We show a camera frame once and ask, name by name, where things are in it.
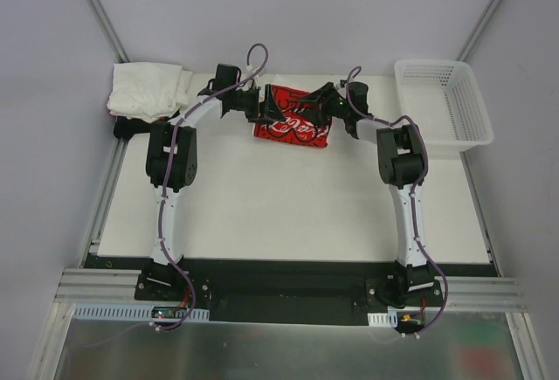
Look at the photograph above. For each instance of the white slotted cable duct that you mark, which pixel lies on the white slotted cable duct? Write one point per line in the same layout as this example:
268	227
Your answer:
125	312
393	319

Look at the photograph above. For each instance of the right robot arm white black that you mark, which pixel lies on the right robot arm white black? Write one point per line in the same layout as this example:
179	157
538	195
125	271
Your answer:
403	165

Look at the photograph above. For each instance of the white slotted cable duct left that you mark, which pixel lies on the white slotted cable duct left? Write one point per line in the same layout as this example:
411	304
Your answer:
125	312

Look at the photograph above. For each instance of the aluminium frame post left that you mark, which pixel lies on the aluminium frame post left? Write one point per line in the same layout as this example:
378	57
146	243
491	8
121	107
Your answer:
107	29

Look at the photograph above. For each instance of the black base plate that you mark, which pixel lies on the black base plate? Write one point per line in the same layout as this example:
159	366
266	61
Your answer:
337	311

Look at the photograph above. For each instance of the aluminium frame post right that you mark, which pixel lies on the aluminium frame post right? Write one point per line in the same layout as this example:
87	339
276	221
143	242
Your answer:
479	30

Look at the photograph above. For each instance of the white t shirt red print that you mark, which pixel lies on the white t shirt red print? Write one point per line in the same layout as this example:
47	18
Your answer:
296	129

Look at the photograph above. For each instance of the black t shirt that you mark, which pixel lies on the black t shirt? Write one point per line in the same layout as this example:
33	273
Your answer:
125	128

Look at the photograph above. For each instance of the aluminium frame post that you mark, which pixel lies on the aluminium frame post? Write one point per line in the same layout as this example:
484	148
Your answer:
479	30
107	29

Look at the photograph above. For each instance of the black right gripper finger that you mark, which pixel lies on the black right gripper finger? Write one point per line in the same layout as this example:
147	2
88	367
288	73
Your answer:
319	95
315	116

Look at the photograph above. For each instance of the aluminium side rail right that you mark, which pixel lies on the aluminium side rail right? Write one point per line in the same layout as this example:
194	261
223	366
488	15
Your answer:
479	213

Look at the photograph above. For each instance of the white plastic basket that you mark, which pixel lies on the white plastic basket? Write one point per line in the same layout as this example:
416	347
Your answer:
444	99

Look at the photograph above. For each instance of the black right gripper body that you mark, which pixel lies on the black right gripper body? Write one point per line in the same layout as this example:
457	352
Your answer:
324	106

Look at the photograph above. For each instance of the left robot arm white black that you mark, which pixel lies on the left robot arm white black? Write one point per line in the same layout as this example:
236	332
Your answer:
171	163

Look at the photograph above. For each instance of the aluminium front rail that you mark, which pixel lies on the aluminium front rail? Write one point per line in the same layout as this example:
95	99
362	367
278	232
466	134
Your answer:
458	293

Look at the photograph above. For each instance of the white slotted cable duct right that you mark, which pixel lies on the white slotted cable duct right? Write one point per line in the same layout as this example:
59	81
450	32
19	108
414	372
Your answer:
393	319

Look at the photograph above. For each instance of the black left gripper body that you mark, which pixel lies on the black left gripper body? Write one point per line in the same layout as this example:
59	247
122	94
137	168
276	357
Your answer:
266	103

